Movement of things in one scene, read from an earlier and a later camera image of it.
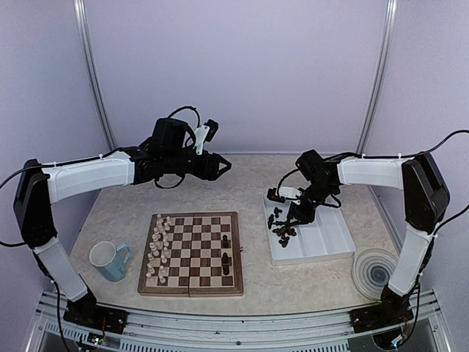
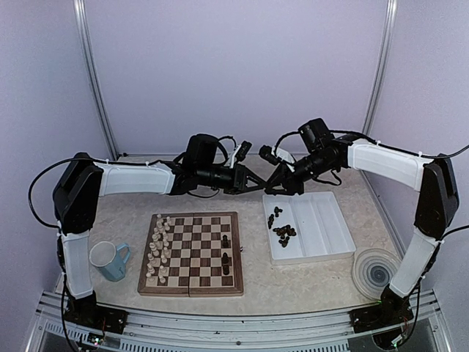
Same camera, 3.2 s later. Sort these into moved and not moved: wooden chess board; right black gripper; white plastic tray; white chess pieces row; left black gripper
Moved: right black gripper; left black gripper
Not moved: white chess pieces row; white plastic tray; wooden chess board
